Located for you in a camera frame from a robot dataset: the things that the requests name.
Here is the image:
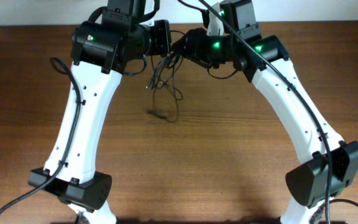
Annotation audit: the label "black usb cables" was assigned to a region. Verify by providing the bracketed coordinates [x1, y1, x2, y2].
[145, 30, 186, 123]

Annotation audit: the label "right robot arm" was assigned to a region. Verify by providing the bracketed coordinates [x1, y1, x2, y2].
[172, 1, 358, 223]

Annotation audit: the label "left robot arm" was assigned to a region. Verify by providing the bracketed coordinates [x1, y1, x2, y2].
[29, 1, 171, 223]

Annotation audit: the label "right camera black cable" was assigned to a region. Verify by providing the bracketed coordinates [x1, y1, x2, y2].
[177, 0, 358, 224]

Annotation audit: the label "camera black cable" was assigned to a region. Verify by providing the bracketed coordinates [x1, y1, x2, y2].
[0, 57, 83, 224]
[177, 0, 358, 224]

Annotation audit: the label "left camera black cable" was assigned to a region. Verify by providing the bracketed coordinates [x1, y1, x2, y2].
[0, 57, 83, 224]

